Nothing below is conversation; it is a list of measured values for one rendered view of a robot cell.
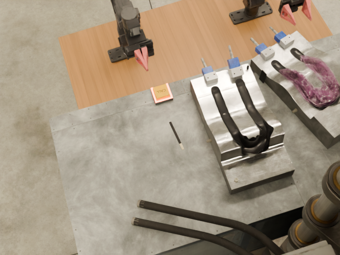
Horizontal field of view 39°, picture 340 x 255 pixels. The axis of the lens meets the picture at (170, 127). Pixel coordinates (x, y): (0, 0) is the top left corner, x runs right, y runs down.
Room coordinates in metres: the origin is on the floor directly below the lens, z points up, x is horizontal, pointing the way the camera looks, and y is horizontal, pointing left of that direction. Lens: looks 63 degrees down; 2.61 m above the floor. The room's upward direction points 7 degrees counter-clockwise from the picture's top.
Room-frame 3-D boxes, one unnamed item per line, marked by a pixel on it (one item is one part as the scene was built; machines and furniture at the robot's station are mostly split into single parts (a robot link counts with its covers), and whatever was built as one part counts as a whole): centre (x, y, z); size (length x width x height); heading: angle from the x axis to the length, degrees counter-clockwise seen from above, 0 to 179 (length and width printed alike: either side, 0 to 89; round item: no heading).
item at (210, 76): (1.11, -0.19, 0.89); 0.13 x 0.05 x 0.05; 11
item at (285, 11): (1.12, -0.50, 1.19); 0.09 x 0.07 x 0.07; 12
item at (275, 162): (0.86, -0.28, 0.87); 0.50 x 0.26 x 0.14; 11
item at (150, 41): (1.06, 0.08, 1.20); 0.10 x 0.07 x 0.07; 102
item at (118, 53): (1.33, 0.14, 0.84); 0.20 x 0.07 x 0.08; 102
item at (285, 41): (1.27, -0.53, 0.86); 0.13 x 0.05 x 0.05; 28
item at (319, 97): (1.01, -0.61, 0.90); 0.26 x 0.18 x 0.08; 28
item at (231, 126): (0.87, -0.29, 0.92); 0.35 x 0.16 x 0.09; 11
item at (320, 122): (1.01, -0.62, 0.86); 0.50 x 0.26 x 0.11; 28
